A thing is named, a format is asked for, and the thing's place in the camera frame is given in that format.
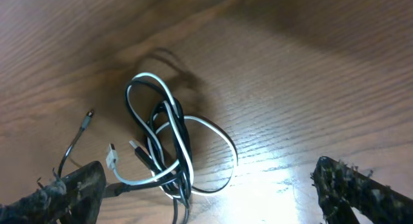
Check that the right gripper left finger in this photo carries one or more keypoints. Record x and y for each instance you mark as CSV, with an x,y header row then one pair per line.
x,y
75,198

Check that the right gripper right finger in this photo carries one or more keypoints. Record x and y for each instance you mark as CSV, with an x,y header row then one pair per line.
x,y
341,188

